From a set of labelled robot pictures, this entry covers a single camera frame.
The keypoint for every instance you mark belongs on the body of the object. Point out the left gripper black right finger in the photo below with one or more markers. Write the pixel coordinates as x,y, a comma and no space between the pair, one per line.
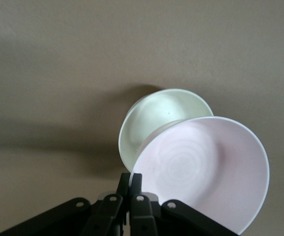
141,216

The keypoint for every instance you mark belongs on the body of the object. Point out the brown table cloth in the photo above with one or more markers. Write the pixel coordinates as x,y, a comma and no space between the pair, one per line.
58,49

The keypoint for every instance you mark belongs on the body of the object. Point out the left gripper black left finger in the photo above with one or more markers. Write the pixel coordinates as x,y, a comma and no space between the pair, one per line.
107,216

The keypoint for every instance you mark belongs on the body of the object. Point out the white plastic bowl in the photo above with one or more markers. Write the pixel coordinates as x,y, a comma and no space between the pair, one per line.
151,123

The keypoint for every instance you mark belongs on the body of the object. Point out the pink plastic bowl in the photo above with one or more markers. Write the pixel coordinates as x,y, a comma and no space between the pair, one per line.
205,167

